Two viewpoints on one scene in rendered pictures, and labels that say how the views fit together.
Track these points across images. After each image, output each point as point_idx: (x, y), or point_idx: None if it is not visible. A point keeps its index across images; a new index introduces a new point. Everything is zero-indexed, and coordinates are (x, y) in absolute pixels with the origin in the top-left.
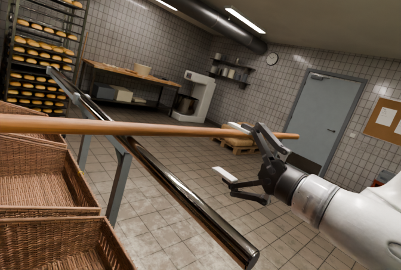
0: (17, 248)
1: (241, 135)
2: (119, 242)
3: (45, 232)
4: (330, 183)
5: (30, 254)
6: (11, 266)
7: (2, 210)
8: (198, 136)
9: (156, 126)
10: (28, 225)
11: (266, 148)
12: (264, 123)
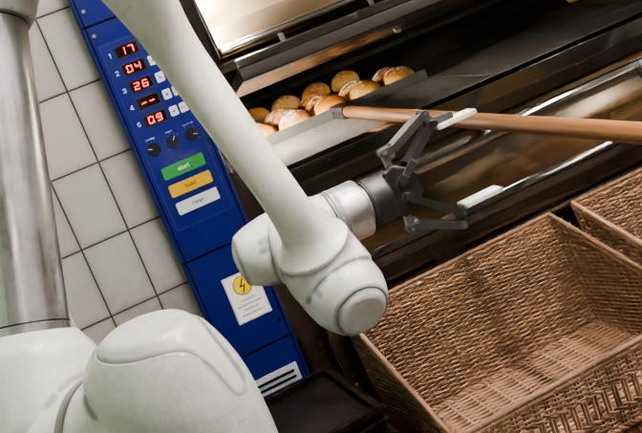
0: (621, 292)
1: (613, 134)
2: (640, 335)
3: (634, 284)
4: (331, 189)
5: (635, 312)
6: (626, 317)
7: (616, 233)
8: (535, 134)
9: (484, 117)
10: (613, 259)
11: (411, 149)
12: (421, 111)
